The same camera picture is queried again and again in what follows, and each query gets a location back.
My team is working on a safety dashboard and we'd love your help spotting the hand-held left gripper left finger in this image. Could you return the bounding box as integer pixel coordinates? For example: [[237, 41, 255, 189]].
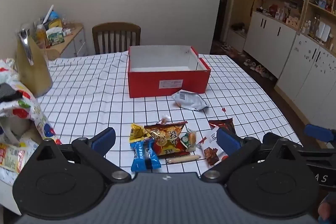
[[29, 127, 131, 184]]

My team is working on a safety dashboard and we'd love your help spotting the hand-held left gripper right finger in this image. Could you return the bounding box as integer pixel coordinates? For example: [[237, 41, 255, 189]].
[[201, 128, 306, 183]]

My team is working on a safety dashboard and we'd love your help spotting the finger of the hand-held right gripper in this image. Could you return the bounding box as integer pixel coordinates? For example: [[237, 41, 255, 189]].
[[304, 124, 336, 144], [262, 132, 336, 161]]

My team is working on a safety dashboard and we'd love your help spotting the white and red snack packet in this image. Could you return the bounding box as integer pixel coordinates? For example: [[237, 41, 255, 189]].
[[197, 127, 229, 167]]

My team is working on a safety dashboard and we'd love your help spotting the dark red snack packet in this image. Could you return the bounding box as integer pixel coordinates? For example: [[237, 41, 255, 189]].
[[208, 118, 236, 135]]

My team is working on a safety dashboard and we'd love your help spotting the green burger snack packet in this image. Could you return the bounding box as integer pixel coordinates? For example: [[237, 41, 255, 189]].
[[181, 128, 197, 152]]

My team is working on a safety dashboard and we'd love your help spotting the blue cookie packet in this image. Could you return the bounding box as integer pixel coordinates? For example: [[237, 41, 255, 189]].
[[130, 139, 162, 172]]

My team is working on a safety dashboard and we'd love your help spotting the sausage stick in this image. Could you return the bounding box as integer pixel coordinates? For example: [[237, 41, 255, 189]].
[[165, 154, 201, 164]]

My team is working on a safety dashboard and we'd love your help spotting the silver snack packet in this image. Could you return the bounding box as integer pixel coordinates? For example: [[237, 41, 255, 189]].
[[171, 90, 210, 111]]

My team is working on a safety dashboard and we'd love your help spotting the red and yellow snack packet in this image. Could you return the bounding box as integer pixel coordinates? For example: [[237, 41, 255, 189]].
[[144, 121, 196, 156]]

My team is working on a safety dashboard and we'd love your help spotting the red cardboard box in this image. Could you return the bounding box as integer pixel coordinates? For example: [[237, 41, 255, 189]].
[[128, 46, 212, 98]]

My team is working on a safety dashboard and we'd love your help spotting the person's right hand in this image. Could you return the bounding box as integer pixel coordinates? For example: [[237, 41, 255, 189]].
[[318, 192, 336, 223]]

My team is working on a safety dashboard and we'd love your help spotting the white checkered tablecloth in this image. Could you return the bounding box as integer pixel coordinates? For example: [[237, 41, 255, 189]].
[[0, 52, 303, 188]]

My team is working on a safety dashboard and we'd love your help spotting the row of shoes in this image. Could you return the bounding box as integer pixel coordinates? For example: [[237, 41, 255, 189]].
[[220, 42, 276, 81]]

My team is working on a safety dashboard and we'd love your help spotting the colourful printed plastic bag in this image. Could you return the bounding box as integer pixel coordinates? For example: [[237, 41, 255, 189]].
[[0, 57, 62, 147]]

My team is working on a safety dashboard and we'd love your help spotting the tan insulated jug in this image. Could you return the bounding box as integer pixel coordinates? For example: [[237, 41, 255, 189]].
[[16, 28, 53, 98]]

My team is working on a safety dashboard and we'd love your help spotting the wooden side cabinet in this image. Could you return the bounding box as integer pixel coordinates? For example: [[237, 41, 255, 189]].
[[45, 22, 88, 60]]

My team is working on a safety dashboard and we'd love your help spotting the white and yellow food packet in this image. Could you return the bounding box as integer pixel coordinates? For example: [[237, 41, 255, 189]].
[[0, 135, 40, 174]]

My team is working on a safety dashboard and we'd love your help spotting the group of white bottles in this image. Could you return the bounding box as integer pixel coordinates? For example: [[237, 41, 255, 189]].
[[301, 14, 335, 43]]

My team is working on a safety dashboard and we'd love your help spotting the white wooden cabinet unit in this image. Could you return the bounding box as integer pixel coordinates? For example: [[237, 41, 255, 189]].
[[226, 0, 336, 119]]

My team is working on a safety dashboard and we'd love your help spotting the dark cloth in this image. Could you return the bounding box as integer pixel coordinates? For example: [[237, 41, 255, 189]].
[[0, 83, 24, 103]]

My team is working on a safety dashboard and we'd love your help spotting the brown wooden chair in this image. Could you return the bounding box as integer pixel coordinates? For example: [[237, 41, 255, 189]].
[[92, 22, 141, 55]]

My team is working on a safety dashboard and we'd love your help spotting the green tissue box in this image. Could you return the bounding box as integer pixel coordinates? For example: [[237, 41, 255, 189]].
[[46, 27, 65, 46]]

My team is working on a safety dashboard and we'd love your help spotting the pair of black shoes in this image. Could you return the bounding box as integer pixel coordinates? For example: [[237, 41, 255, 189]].
[[230, 22, 247, 31]]

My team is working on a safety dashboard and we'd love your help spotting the orange drink bottle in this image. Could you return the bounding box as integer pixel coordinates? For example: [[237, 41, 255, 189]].
[[35, 24, 50, 49]]

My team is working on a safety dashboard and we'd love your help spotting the row of small ornaments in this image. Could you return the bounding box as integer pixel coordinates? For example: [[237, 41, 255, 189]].
[[256, 2, 301, 28]]

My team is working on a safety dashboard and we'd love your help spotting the blue and yellow container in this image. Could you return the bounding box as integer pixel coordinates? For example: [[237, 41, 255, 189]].
[[43, 11, 63, 30]]

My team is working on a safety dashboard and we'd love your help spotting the white stick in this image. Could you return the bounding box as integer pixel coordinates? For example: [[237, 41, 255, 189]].
[[42, 4, 54, 24]]

